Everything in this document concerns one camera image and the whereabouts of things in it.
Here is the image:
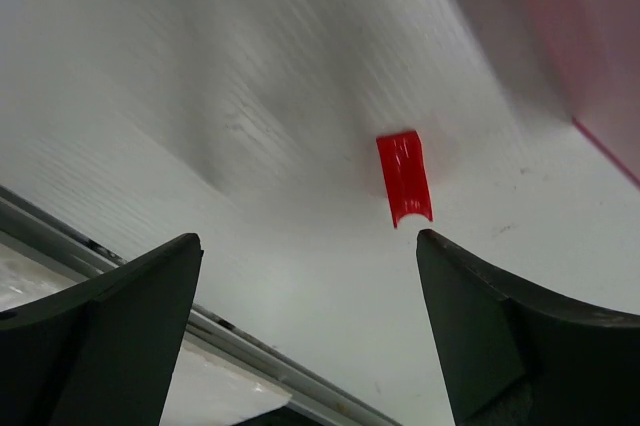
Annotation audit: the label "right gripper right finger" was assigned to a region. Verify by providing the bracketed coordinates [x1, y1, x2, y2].
[416, 229, 639, 425]

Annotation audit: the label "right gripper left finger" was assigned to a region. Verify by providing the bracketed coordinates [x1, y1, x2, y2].
[1, 233, 203, 425]

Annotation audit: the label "small red lego slope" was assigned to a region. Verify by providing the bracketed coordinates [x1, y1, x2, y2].
[376, 130, 434, 229]

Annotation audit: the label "pink container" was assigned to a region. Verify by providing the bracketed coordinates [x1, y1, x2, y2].
[454, 0, 639, 183]

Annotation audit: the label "metal rail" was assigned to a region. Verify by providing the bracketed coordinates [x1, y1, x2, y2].
[1, 190, 389, 425]

